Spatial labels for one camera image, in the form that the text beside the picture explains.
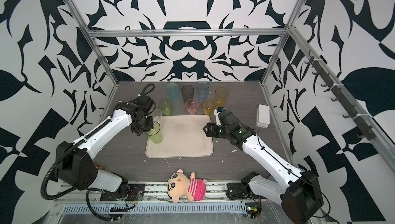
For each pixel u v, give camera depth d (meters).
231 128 0.60
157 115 0.92
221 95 0.96
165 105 1.02
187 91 0.99
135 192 0.74
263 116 0.96
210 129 0.70
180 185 0.69
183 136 0.92
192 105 1.04
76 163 0.41
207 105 1.00
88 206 0.69
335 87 0.59
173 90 1.05
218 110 0.74
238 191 0.74
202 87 1.00
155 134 0.79
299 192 0.38
